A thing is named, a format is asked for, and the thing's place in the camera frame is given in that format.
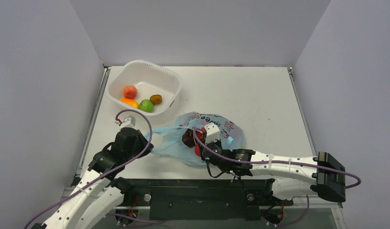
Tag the white plastic basket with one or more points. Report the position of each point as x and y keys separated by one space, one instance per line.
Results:
x=149 y=79

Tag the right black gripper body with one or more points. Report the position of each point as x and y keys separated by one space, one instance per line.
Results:
x=198 y=142

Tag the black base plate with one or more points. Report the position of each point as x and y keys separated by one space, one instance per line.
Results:
x=201 y=199

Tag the dark brown fake fruit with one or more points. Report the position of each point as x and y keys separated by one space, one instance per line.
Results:
x=188 y=138

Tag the brown fake kiwi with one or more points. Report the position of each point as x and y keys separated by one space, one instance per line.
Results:
x=156 y=99

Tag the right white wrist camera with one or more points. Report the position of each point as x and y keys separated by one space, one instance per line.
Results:
x=212 y=133

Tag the red fake peach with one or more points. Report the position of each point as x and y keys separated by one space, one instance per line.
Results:
x=129 y=92

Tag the orange yellow fake mango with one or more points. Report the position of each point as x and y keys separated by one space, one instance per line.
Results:
x=130 y=102

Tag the small red fake fruit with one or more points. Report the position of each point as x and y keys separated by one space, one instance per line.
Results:
x=197 y=150

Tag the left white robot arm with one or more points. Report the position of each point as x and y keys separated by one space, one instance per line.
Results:
x=99 y=189

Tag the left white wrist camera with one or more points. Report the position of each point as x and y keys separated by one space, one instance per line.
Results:
x=128 y=122

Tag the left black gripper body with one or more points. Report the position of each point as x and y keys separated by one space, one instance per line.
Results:
x=140 y=143

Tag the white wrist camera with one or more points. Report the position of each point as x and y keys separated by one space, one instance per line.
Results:
x=128 y=122
x=212 y=133

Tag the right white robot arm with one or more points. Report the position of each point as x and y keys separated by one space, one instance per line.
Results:
x=320 y=175

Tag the green fake fruit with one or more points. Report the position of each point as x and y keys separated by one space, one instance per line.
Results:
x=146 y=106

